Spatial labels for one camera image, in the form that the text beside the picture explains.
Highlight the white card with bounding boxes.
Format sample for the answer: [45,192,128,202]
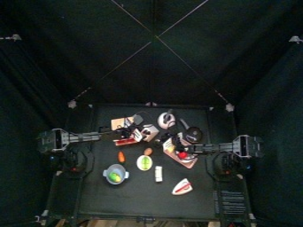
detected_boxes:
[133,129,144,142]

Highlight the wooden toy stove board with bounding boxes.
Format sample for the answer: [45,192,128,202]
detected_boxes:
[161,136,199,169]

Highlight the wooden box with red drawer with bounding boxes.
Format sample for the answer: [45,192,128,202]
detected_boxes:
[109,116,141,147]

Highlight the black toy frying pan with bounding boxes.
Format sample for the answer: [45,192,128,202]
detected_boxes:
[179,118,204,145]

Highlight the pale wooden knife block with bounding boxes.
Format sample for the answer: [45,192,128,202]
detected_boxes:
[132,123,161,144]

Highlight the small white plate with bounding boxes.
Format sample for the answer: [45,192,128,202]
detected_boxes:
[135,154,153,172]

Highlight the grey toy pot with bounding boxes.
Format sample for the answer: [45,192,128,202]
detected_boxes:
[101,163,131,186]

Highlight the green toy vegetable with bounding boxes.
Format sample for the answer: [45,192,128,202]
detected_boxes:
[109,172,123,183]

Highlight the white text warning sticker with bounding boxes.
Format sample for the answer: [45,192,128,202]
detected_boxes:
[219,190,246,213]

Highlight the thin diagonal frame cord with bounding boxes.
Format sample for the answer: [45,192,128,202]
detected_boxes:
[109,0,232,106]
[71,0,209,104]

